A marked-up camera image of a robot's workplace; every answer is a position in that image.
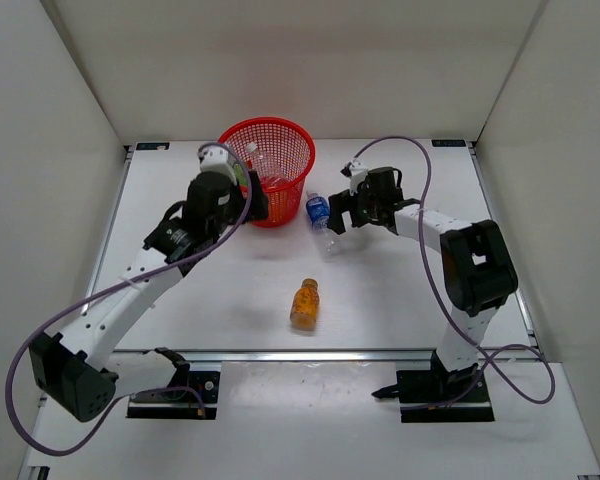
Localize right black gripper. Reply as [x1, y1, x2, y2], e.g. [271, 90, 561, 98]
[329, 180, 383, 235]

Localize right blue corner label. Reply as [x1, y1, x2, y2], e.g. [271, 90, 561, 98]
[431, 139, 466, 148]

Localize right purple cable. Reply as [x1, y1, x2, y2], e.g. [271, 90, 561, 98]
[352, 136, 556, 412]

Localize blue label clear bottle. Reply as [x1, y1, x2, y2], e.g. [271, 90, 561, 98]
[305, 189, 339, 256]

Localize green plastic bottle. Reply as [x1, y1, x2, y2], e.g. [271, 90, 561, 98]
[232, 163, 247, 187]

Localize blue corner label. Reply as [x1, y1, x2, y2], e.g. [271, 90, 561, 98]
[135, 142, 170, 151]
[431, 139, 466, 148]

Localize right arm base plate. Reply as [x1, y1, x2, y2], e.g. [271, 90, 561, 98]
[372, 370, 495, 424]

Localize red mesh plastic bin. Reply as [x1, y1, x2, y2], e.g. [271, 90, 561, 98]
[219, 117, 316, 228]

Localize purple cable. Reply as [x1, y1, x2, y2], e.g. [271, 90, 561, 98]
[352, 136, 556, 412]
[4, 142, 254, 456]

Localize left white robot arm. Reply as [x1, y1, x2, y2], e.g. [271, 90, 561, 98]
[29, 171, 268, 422]

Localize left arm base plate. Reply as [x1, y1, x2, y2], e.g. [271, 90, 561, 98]
[126, 348, 221, 420]

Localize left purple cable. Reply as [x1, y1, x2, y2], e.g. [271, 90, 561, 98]
[4, 142, 254, 456]

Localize clear bottle white cap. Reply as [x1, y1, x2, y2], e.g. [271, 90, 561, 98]
[246, 142, 289, 188]

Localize orange bottle patterned label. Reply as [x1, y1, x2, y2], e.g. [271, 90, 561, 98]
[290, 278, 320, 330]

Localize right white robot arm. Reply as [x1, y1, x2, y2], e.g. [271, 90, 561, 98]
[328, 161, 518, 400]

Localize left blue corner label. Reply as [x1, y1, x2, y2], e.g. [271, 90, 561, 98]
[135, 142, 170, 151]

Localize aluminium table edge rail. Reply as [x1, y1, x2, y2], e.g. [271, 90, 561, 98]
[117, 348, 539, 364]

